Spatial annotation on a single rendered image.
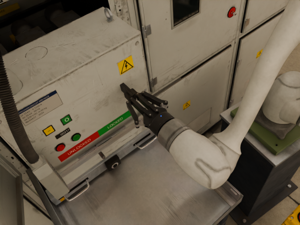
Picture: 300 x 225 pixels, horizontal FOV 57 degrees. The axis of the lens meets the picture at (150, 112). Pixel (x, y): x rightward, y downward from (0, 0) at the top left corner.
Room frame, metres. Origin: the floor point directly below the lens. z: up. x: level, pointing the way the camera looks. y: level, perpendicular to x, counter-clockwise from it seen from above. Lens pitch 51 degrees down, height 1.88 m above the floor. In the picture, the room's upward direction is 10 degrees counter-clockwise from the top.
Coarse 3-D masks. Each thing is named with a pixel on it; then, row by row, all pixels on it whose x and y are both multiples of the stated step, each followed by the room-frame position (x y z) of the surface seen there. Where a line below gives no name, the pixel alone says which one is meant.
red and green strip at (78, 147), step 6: (126, 114) 0.66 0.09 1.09; (114, 120) 0.63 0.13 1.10; (120, 120) 0.64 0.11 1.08; (108, 126) 0.62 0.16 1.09; (114, 126) 0.63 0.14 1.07; (96, 132) 0.59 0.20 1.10; (102, 132) 0.60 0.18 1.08; (90, 138) 0.58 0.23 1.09; (78, 144) 0.55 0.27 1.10; (84, 144) 0.56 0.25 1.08; (72, 150) 0.54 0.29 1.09; (78, 150) 0.55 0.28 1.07; (60, 156) 0.52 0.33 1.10; (66, 156) 0.53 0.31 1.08
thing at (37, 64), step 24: (72, 24) 0.83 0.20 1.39; (96, 24) 0.81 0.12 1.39; (120, 24) 0.78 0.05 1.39; (24, 48) 0.74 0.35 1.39; (48, 48) 0.72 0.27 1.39; (72, 48) 0.70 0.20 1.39; (96, 48) 0.68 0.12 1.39; (24, 72) 0.63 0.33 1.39; (48, 72) 0.61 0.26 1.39; (24, 96) 0.53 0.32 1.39
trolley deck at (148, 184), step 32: (128, 160) 0.60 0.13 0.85; (160, 160) 0.58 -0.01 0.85; (96, 192) 0.48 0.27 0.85; (128, 192) 0.46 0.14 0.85; (160, 192) 0.44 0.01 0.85; (192, 192) 0.42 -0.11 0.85; (96, 224) 0.36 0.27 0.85; (128, 224) 0.34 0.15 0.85; (160, 224) 0.32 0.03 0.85; (192, 224) 0.30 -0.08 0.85
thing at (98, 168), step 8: (136, 136) 0.67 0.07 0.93; (144, 136) 0.67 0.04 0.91; (128, 144) 0.63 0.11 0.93; (120, 152) 0.61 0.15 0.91; (128, 152) 0.63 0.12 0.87; (104, 160) 0.58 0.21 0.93; (96, 168) 0.55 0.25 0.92; (104, 168) 0.57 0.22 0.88; (80, 176) 0.52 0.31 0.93; (88, 176) 0.53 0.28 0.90; (72, 184) 0.50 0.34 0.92; (80, 184) 0.51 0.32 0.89; (48, 192) 0.48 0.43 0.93; (72, 192) 0.49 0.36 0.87; (56, 200) 0.45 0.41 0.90
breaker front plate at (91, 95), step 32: (96, 64) 0.64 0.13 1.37; (32, 96) 0.53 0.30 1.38; (64, 96) 0.57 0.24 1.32; (96, 96) 0.62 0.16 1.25; (0, 128) 0.48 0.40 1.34; (32, 128) 0.51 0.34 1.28; (64, 128) 0.55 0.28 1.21; (96, 128) 0.60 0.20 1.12; (64, 160) 0.52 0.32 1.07; (96, 160) 0.57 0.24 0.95
